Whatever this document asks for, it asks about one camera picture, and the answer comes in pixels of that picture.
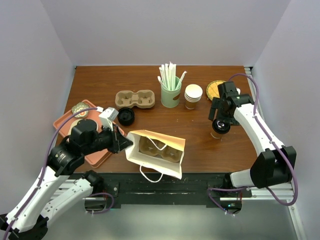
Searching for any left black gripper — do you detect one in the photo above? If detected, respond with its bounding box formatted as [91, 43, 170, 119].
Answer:
[83, 121, 134, 154]

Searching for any stack of paper cups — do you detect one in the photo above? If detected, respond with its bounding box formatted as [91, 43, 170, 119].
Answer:
[184, 84, 203, 110]

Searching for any black cup lid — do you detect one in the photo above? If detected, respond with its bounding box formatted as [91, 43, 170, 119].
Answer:
[212, 119, 231, 135]

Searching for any single brown paper cup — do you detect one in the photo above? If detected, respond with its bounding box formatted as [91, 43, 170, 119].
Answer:
[210, 129, 223, 139]

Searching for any brown paper bag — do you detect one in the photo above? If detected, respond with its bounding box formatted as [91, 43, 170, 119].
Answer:
[125, 130, 186, 180]

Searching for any cardboard cup carrier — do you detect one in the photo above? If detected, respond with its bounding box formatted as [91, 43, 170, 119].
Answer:
[138, 136, 183, 163]
[115, 89, 155, 109]

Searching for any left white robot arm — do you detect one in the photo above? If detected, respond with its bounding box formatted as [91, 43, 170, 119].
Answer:
[0, 120, 133, 240]

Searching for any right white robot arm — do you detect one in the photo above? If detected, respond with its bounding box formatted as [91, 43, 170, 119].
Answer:
[208, 81, 297, 197]

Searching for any yellow woven coaster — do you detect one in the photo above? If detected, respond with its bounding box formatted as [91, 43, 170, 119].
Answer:
[206, 80, 225, 101]

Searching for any stack of black lids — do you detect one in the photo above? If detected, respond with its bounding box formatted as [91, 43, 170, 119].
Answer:
[117, 107, 135, 126]

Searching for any green straw holder cup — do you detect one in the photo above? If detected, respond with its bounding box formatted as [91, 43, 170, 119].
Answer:
[160, 83, 182, 108]

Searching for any cream square bowl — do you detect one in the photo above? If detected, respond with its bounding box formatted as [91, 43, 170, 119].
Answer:
[69, 119, 82, 131]

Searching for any small floral dish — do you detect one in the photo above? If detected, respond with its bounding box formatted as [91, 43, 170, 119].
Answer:
[71, 102, 90, 119]

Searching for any wrapped straws bundle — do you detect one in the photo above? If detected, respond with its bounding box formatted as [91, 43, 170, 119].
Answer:
[157, 62, 188, 91]

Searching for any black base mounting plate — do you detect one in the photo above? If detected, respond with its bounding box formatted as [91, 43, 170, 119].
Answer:
[84, 173, 252, 210]

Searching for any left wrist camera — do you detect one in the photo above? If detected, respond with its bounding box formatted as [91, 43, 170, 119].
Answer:
[98, 107, 119, 131]

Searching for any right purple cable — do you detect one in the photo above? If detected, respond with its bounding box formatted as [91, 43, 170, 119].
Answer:
[207, 73, 299, 218]

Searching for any purple cable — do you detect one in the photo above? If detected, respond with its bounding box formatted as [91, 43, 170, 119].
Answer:
[207, 73, 299, 218]
[0, 106, 116, 240]

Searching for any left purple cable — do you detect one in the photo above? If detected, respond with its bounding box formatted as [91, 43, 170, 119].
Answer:
[0, 106, 116, 240]

